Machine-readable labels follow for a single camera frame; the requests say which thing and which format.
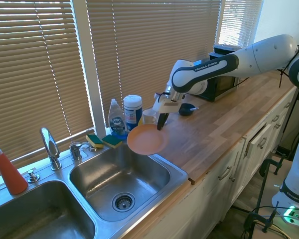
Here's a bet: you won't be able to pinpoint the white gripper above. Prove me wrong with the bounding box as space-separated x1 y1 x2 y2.
152 94 185 131

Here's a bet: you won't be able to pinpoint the orange plastic plate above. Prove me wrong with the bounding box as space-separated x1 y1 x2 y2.
126 123 169 156

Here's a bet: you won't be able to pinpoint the white ceramic mug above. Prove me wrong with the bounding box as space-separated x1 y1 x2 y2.
142 109 158 126

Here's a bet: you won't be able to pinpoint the stainless steel double sink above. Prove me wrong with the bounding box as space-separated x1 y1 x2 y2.
0 135 190 239

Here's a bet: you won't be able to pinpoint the metal sink drain strainer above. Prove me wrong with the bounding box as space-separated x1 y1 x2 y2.
111 191 136 213

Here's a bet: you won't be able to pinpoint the chrome sink knob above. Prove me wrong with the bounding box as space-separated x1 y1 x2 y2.
27 169 40 184

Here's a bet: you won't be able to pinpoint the dark blue bowl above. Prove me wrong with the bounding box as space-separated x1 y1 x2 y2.
178 103 196 117

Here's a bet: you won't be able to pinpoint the white wipes canister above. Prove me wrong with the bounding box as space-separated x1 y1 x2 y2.
123 94 144 132

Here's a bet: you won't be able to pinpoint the blue dish soap bottle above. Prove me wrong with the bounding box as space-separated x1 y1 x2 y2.
108 98 129 140

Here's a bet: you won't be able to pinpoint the yellow green sponge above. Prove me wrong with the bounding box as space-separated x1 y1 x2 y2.
101 134 123 149
85 134 105 149

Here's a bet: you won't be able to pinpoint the black microwave oven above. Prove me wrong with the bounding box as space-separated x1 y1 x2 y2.
189 58 242 103

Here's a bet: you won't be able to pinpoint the wide tan window blind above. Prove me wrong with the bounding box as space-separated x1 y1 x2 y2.
86 0 222 128
0 0 96 179

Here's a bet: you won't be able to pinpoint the white kitchen cabinet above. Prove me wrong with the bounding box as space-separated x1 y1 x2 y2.
139 87 299 239

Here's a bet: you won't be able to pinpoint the open white cabinet drawer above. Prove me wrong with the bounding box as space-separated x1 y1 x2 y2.
243 122 273 160

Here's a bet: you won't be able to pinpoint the chrome kitchen faucet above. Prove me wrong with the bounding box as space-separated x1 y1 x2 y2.
39 127 63 171

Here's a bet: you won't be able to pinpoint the black stand pole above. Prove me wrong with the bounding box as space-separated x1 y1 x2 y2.
255 159 271 213

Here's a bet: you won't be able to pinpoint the black clamp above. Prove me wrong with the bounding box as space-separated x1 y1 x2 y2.
259 153 288 178
243 201 280 235

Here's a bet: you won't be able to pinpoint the narrow tan window blind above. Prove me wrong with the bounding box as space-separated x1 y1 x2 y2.
218 0 264 49

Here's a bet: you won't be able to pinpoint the orange spray bottle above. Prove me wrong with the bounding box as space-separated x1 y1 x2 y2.
0 141 29 196

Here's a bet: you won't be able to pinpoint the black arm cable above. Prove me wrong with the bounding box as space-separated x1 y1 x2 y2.
276 44 299 88

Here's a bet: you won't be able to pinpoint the floor cables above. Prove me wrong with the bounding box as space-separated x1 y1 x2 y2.
239 205 299 239

